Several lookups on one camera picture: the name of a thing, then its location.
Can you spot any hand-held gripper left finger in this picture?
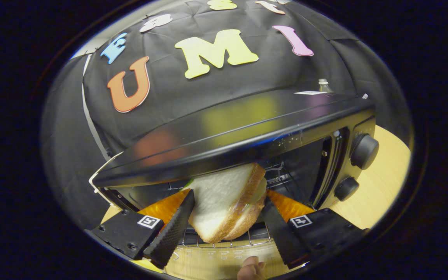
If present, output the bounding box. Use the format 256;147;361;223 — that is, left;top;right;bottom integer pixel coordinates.
90;189;196;270

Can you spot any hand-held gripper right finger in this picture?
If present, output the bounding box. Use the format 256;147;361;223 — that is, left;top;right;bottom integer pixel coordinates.
261;189;368;270

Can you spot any black toaster oven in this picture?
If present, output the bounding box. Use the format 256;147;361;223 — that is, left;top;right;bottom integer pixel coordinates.
90;89;380;280

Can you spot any white bread sandwich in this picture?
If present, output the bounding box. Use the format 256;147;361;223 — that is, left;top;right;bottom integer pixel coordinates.
185;163;267;244

